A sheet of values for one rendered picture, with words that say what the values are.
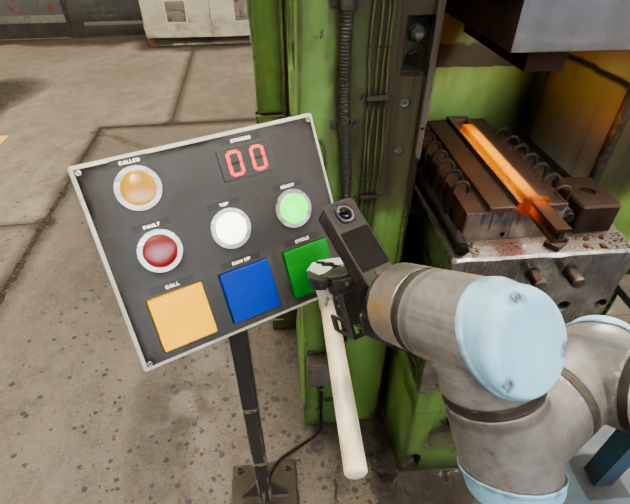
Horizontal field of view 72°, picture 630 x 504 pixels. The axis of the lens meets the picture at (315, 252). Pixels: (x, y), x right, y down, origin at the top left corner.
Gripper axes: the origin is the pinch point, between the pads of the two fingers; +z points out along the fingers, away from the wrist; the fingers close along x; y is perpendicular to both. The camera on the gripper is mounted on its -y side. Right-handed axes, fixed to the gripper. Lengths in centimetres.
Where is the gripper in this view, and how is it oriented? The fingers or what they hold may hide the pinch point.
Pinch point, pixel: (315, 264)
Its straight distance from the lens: 65.7
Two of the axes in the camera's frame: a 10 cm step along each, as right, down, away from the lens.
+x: 8.6, -3.2, 3.9
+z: -4.4, -0.9, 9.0
